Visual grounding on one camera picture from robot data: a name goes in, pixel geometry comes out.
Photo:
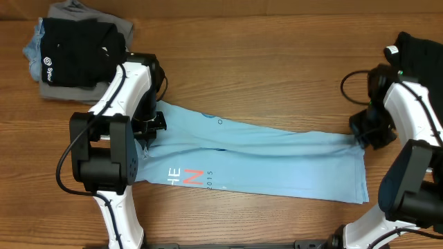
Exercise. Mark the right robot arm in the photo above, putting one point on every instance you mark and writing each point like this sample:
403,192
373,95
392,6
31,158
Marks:
410,194

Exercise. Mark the folded grey garment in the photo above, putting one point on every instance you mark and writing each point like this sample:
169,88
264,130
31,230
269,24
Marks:
74,10

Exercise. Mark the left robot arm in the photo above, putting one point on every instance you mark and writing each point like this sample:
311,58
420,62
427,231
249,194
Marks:
104,143

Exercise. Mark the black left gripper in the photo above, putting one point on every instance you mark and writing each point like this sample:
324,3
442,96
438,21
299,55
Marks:
146,134

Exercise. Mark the black unfolded shirt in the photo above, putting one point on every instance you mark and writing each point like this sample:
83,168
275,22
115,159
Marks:
421,59

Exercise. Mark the light blue printed t-shirt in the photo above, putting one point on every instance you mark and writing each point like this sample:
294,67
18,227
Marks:
203,151

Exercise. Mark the folded blue denim garment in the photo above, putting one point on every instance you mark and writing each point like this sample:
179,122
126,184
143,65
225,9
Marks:
32,51

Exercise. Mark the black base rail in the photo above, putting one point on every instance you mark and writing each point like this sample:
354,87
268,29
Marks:
299,244

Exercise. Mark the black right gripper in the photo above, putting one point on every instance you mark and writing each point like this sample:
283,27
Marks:
367,140

